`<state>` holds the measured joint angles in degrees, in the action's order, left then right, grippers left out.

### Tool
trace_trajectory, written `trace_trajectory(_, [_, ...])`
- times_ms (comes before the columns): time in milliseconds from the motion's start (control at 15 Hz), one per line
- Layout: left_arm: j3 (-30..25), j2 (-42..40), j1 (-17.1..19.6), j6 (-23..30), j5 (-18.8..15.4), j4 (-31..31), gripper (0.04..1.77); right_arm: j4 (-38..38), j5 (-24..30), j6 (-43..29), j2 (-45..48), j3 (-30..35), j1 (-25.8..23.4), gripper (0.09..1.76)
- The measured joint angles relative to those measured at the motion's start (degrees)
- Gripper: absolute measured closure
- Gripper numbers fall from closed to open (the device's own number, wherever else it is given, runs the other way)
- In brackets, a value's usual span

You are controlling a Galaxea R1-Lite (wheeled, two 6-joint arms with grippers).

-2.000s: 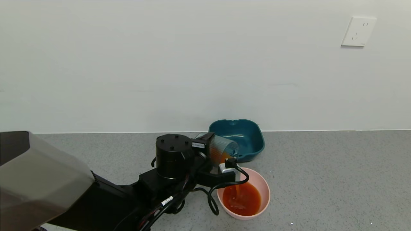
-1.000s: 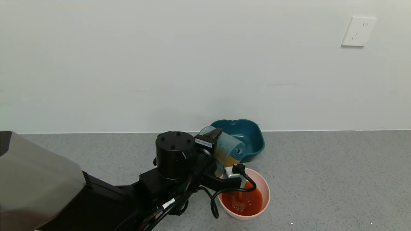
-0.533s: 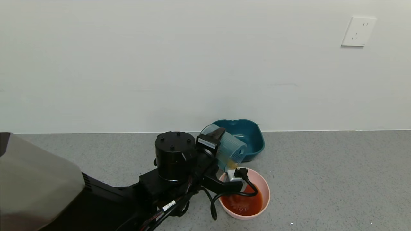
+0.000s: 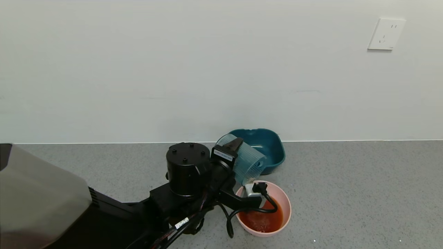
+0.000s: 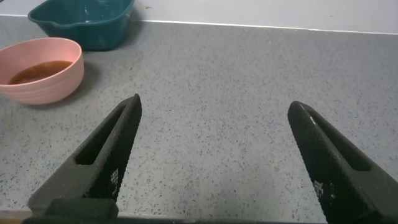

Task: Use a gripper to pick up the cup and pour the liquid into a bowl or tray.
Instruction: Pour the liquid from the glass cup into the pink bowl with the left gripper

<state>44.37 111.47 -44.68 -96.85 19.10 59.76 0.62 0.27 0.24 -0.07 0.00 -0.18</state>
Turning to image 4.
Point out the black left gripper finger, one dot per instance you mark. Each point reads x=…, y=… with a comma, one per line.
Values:
x=234, y=145

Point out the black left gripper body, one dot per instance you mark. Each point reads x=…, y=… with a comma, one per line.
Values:
x=224, y=155

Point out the clear blue ribbed cup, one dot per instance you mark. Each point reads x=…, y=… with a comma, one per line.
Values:
x=251, y=162

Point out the reddish brown liquid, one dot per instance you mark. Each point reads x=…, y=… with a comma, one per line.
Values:
x=261, y=219

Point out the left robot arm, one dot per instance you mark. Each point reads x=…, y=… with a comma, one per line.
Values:
x=41, y=200

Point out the pink round bowl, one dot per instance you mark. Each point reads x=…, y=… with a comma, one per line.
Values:
x=285, y=207

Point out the teal square plastic basin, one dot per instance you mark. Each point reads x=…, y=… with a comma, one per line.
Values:
x=271, y=147

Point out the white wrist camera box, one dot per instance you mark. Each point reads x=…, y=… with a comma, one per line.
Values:
x=251, y=192

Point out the white wall socket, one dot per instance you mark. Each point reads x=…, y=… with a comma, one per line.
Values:
x=386, y=34

